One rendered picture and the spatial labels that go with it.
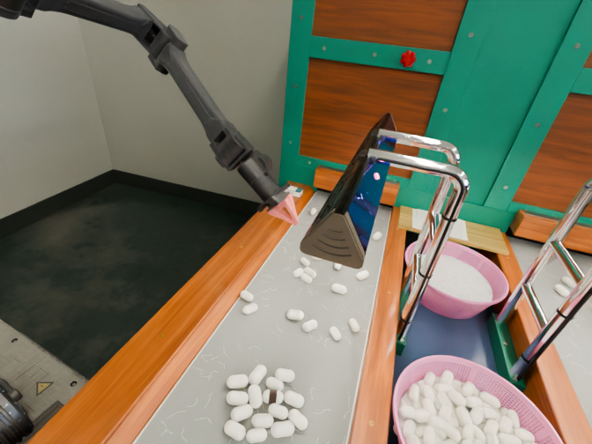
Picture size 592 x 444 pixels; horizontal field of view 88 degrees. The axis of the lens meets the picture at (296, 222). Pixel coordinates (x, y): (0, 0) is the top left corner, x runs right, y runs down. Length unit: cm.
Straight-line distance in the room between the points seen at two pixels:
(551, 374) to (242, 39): 204
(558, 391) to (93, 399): 80
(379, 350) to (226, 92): 191
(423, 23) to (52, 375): 137
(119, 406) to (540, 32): 123
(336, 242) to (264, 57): 183
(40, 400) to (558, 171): 153
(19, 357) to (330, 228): 97
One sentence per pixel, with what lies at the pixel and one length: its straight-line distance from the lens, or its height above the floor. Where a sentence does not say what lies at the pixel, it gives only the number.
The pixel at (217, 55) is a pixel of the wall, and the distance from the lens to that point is 225.
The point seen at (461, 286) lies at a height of 73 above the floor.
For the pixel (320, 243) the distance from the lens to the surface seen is 37.
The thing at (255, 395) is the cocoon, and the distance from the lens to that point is 59.
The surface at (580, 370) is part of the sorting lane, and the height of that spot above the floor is 74.
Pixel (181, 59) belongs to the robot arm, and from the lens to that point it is 98.
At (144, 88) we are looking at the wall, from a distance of 262.
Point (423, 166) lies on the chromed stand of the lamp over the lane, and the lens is 55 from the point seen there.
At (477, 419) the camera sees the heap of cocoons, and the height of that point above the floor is 74.
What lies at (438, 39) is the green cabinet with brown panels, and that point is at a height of 130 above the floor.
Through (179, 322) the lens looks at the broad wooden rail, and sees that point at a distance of 68.
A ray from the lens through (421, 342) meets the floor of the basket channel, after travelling 85.
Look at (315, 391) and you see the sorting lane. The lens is 62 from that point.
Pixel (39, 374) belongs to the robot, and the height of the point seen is 47.
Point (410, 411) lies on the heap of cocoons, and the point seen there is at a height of 74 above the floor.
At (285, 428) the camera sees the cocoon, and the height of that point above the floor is 76.
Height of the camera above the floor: 128
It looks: 32 degrees down
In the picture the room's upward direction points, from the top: 7 degrees clockwise
